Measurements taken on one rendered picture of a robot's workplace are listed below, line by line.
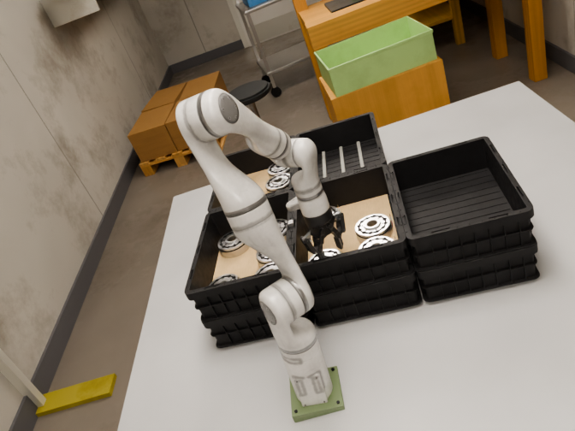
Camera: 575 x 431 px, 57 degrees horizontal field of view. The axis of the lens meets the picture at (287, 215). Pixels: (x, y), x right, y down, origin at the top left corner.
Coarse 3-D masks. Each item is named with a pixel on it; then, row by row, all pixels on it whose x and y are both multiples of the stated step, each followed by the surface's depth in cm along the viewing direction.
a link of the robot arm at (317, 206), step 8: (296, 200) 140; (312, 200) 132; (320, 200) 133; (328, 200) 137; (288, 208) 140; (296, 208) 140; (304, 208) 134; (312, 208) 133; (320, 208) 134; (328, 208) 136; (312, 216) 135
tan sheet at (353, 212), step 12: (348, 204) 169; (360, 204) 167; (372, 204) 165; (384, 204) 163; (348, 216) 164; (360, 216) 162; (336, 228) 161; (348, 228) 159; (324, 240) 158; (348, 240) 154
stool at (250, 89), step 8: (256, 80) 376; (264, 80) 369; (240, 88) 373; (248, 88) 367; (256, 88) 362; (264, 88) 358; (240, 96) 359; (248, 96) 354; (256, 96) 354; (264, 96) 358; (256, 112) 373
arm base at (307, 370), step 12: (312, 348) 118; (288, 360) 119; (300, 360) 118; (312, 360) 119; (324, 360) 124; (288, 372) 123; (300, 372) 120; (312, 372) 120; (324, 372) 123; (300, 384) 122; (312, 384) 122; (324, 384) 124; (300, 396) 124; (312, 396) 124; (324, 396) 124
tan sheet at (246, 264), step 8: (248, 248) 168; (240, 256) 166; (248, 256) 164; (216, 264) 166; (224, 264) 165; (232, 264) 164; (240, 264) 162; (248, 264) 161; (256, 264) 159; (216, 272) 163; (224, 272) 162; (232, 272) 160; (240, 272) 159; (248, 272) 158
